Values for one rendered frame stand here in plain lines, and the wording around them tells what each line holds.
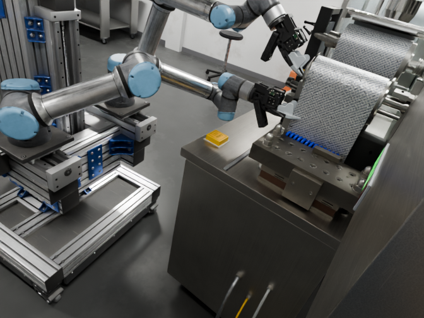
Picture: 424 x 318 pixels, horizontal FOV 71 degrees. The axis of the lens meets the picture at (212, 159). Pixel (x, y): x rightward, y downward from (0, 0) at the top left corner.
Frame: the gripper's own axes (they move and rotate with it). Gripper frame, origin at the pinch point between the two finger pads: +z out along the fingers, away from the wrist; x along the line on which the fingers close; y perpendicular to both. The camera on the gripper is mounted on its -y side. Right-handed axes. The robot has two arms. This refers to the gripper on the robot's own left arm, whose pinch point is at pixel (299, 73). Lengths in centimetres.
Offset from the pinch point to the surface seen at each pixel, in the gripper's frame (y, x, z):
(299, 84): -2.5, 1.3, 3.6
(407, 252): 37, -90, 19
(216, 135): -35.9, -16.7, 4.7
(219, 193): -36, -32, 24
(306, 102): -0.1, -6.0, 10.5
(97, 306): -119, -64, 49
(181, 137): -170, 92, -13
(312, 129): -3.1, -6.0, 20.3
